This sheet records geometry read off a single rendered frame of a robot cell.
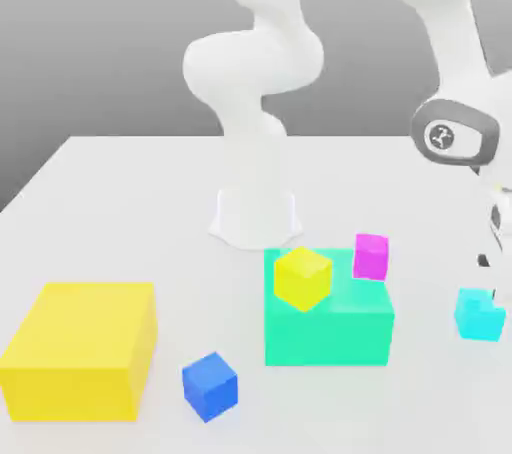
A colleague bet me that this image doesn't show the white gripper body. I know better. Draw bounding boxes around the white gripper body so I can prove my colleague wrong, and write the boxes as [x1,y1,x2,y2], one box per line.
[484,266,512,310]

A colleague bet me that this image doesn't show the small cyan cube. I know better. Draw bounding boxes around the small cyan cube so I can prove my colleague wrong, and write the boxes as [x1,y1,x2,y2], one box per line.
[453,287,508,343]

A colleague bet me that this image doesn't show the small magenta cube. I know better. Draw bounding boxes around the small magenta cube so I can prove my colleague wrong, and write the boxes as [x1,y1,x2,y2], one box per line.
[352,233,390,282]

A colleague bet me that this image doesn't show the small yellow cube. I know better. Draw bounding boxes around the small yellow cube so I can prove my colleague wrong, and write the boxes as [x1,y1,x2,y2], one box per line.
[273,245,334,314]

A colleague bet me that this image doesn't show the small blue cube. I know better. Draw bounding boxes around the small blue cube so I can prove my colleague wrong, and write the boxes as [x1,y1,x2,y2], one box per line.
[181,351,239,424]

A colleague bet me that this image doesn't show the large green box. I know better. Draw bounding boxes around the large green box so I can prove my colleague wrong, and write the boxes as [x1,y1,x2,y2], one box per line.
[263,248,396,367]

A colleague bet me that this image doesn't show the large yellow box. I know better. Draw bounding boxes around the large yellow box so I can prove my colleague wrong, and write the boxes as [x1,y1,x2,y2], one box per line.
[0,281,158,423]

